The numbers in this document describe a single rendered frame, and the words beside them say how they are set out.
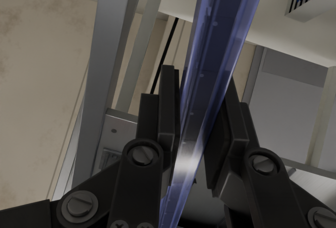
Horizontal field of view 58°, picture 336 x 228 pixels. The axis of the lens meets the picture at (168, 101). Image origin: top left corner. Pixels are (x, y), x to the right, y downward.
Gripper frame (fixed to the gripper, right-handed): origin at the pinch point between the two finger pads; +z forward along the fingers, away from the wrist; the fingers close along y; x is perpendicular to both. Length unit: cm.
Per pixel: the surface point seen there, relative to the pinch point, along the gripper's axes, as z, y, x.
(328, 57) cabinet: 75, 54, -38
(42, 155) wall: 176, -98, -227
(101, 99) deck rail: 11.7, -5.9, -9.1
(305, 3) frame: 50, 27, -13
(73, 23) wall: 266, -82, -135
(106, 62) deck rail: 11.4, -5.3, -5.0
